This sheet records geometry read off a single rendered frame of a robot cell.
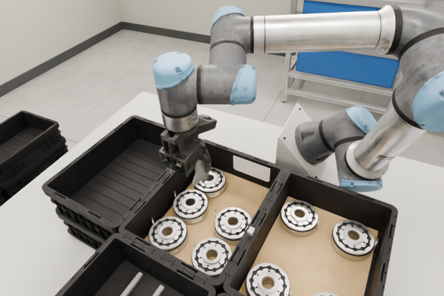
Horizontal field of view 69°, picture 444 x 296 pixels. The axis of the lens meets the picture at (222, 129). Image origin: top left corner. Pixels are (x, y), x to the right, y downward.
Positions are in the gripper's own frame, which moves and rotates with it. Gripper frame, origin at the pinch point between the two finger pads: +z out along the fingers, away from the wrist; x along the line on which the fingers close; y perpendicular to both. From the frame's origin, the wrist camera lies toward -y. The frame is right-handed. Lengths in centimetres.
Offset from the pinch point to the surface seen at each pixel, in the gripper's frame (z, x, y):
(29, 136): 59, -127, -12
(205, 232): 16.5, 5.6, 6.0
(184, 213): 14.1, -1.9, 4.9
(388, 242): 5.3, 48.0, -8.2
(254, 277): 11.8, 23.7, 12.0
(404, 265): 29, 58, -19
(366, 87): 84, 25, -181
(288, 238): 16.2, 26.4, -3.5
